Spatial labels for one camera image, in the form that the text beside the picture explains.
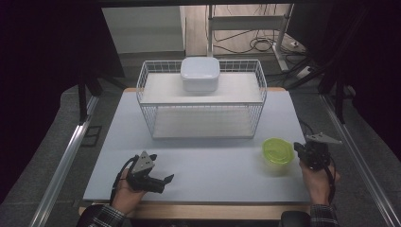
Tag thin black cable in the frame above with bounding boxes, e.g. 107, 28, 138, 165
298, 118, 315, 136

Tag green plastic bowl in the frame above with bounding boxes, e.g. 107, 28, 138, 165
261, 136, 296, 167

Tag black curtain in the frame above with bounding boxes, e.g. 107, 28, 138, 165
285, 0, 401, 163
0, 0, 126, 204

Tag white cabinet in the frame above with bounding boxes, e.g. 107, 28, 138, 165
101, 5, 186, 55

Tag light grey table board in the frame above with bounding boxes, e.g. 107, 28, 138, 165
82, 90, 313, 204

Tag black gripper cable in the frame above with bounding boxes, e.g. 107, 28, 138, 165
322, 155, 339, 206
109, 154, 140, 205

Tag white power strip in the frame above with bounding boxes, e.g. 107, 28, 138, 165
295, 65, 314, 80

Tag white wire shelf rack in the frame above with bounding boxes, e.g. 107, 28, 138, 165
135, 59, 269, 140

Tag person's left hand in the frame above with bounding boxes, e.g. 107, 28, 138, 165
110, 167, 148, 216

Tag black stand leg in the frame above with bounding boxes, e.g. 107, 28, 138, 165
334, 70, 347, 125
77, 79, 90, 126

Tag black floor frame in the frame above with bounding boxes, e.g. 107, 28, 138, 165
80, 125, 104, 148

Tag black floor cables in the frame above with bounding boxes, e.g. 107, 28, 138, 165
213, 28, 307, 57

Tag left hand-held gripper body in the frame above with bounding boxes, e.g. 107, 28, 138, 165
126, 149, 166, 195

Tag white square lidded container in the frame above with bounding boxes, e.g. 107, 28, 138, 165
180, 56, 221, 94

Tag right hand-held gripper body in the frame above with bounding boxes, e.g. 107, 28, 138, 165
297, 131, 343, 172

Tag person's right hand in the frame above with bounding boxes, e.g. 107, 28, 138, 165
298, 158, 342, 206

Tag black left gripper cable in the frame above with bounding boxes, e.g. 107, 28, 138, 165
109, 154, 140, 205

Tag aluminium rail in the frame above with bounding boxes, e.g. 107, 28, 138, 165
28, 95, 99, 227
319, 94, 401, 227

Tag white desk frame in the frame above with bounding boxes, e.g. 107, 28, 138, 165
206, 3, 296, 73

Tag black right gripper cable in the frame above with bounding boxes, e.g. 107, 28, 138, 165
322, 155, 339, 206

